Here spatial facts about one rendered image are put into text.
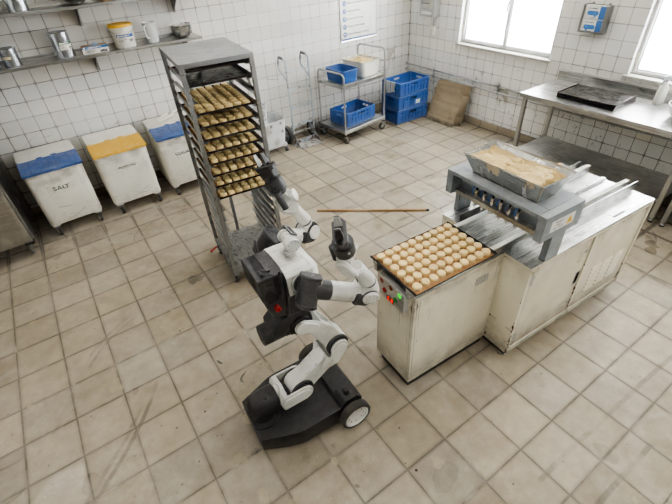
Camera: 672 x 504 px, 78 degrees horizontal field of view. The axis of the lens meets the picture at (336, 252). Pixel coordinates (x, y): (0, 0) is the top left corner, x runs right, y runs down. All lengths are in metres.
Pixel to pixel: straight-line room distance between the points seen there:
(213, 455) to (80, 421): 0.96
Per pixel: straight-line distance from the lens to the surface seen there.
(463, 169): 2.77
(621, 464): 3.01
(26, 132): 5.54
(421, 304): 2.32
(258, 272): 1.87
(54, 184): 5.04
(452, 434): 2.79
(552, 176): 2.56
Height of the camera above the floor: 2.42
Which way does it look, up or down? 38 degrees down
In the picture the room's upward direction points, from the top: 4 degrees counter-clockwise
